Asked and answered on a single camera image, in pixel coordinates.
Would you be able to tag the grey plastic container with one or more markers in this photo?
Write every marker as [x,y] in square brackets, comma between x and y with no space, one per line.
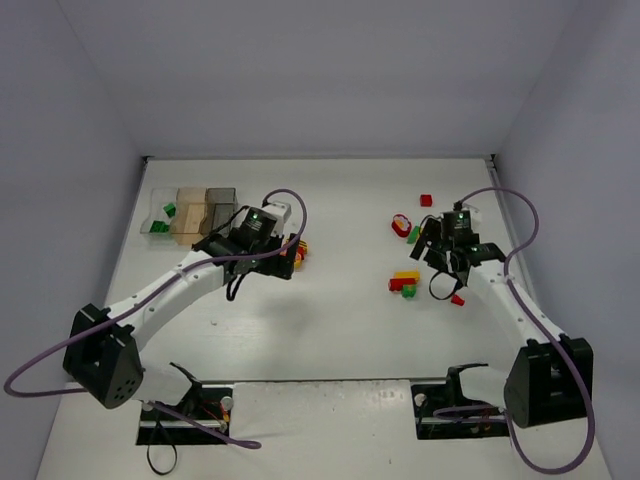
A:
[220,205]

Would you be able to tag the small red lego brick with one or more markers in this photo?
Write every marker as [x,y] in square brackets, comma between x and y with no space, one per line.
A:
[426,200]

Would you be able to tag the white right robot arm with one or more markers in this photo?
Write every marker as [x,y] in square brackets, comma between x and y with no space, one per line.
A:
[550,379]

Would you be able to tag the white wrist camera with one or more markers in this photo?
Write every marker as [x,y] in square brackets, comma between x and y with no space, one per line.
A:
[475,215]
[278,209]

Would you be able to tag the tan plastic container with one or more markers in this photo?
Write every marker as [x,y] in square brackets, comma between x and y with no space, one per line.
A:
[185,227]

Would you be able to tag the green number two lego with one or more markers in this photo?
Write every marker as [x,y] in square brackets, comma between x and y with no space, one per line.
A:
[409,291]

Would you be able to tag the small red lego piece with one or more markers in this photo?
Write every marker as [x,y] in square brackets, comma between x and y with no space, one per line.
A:
[457,300]

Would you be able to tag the red long lego brick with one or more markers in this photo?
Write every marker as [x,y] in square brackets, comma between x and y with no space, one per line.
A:
[397,284]

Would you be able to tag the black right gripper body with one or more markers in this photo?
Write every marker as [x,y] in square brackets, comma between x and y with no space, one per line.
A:
[432,248]

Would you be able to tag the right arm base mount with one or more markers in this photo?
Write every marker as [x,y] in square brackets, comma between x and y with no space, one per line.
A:
[459,406]

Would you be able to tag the clear plastic container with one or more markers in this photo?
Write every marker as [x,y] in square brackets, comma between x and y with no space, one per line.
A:
[157,199]

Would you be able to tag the red flower print lego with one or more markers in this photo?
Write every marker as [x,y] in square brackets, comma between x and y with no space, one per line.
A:
[401,225]

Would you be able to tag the green slope lego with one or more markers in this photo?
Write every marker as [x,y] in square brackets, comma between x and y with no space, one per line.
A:
[414,235]

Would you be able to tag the green lego in container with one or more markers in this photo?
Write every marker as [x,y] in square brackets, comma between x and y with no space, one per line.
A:
[159,227]

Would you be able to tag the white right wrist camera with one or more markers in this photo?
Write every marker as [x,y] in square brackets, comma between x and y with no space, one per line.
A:
[475,215]

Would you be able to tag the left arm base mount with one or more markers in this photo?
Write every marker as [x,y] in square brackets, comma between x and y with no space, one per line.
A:
[213,410]

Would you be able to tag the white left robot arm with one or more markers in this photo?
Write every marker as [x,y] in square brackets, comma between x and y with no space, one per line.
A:
[105,353]

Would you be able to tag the small green lego brick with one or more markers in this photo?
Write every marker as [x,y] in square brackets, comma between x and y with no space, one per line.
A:
[169,210]

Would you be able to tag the yellow long lego brick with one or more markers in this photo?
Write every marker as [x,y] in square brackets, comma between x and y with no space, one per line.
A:
[409,274]

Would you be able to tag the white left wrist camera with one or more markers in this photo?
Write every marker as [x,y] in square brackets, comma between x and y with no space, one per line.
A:
[278,209]

